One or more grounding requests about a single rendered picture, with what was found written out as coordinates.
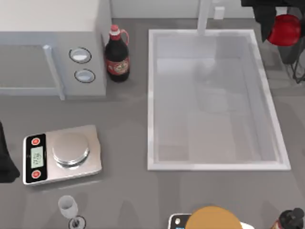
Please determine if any large microwave knob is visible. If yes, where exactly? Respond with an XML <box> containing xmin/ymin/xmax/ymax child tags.
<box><xmin>68</xmin><ymin>47</ymin><xmax>92</xmax><ymax>64</ymax></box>

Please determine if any clear wine glass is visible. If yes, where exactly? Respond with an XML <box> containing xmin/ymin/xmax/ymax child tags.
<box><xmin>57</xmin><ymin>195</ymin><xmax>87</xmax><ymax>229</ymax></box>

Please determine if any silver kitchen scale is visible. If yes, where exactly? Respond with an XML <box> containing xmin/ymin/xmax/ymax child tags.
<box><xmin>22</xmin><ymin>124</ymin><xmax>103</xmax><ymax>187</ymax></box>

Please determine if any pale microwave oven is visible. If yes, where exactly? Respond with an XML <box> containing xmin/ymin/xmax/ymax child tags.
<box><xmin>0</xmin><ymin>0</ymin><xmax>112</xmax><ymax>101</ymax></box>

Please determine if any red rounded object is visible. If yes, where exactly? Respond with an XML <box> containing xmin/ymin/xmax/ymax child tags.
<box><xmin>266</xmin><ymin>14</ymin><xmax>302</xmax><ymax>47</ymax></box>

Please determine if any dark bottle with black top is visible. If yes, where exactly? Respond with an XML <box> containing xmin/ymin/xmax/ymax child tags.
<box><xmin>272</xmin><ymin>207</ymin><xmax>305</xmax><ymax>229</ymax></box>

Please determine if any small white wall box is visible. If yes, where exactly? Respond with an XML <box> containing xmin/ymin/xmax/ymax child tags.
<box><xmin>213</xmin><ymin>6</ymin><xmax>225</xmax><ymax>20</ymax></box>

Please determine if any dark bottle with red cap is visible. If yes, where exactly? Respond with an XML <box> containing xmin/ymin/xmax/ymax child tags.
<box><xmin>104</xmin><ymin>24</ymin><xmax>131</xmax><ymax>83</ymax></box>

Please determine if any microwave door handle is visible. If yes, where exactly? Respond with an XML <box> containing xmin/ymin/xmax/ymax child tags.
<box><xmin>42</xmin><ymin>44</ymin><xmax>66</xmax><ymax>101</ymax></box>

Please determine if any white and black scale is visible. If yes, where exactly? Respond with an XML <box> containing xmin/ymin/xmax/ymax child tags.
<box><xmin>167</xmin><ymin>213</ymin><xmax>256</xmax><ymax>229</ymax></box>

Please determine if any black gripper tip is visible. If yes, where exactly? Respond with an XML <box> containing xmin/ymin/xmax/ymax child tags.
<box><xmin>0</xmin><ymin>121</ymin><xmax>21</xmax><ymax>185</ymax></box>

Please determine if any tall white tap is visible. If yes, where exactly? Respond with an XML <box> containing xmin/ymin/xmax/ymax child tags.
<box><xmin>196</xmin><ymin>0</ymin><xmax>211</xmax><ymax>37</ymax></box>

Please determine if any white sink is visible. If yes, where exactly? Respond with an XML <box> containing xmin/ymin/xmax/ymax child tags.
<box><xmin>146</xmin><ymin>29</ymin><xmax>292</xmax><ymax>172</ymax></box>

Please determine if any round orange-brown bread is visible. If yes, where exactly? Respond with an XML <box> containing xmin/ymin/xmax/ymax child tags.
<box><xmin>184</xmin><ymin>205</ymin><xmax>244</xmax><ymax>229</ymax></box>

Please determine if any small microwave knob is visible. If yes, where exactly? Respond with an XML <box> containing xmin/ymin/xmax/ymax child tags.
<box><xmin>74</xmin><ymin>68</ymin><xmax>96</xmax><ymax>84</ymax></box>

